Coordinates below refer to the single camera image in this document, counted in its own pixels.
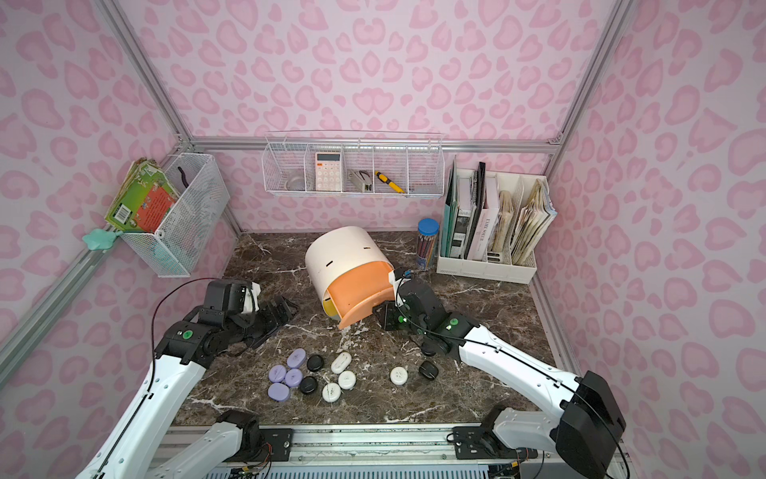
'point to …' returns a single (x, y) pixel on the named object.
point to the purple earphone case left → (277, 373)
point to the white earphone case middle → (346, 379)
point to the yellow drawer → (330, 309)
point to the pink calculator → (328, 171)
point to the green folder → (450, 226)
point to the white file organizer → (499, 226)
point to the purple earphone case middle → (293, 377)
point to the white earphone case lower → (331, 392)
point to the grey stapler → (362, 179)
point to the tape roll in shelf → (295, 184)
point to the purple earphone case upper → (296, 357)
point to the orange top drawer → (354, 291)
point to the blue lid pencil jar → (427, 243)
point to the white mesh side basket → (176, 249)
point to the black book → (480, 200)
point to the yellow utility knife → (391, 184)
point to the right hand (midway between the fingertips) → (373, 310)
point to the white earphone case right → (398, 375)
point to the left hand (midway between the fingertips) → (289, 311)
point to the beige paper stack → (533, 221)
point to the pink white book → (488, 224)
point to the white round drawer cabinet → (348, 269)
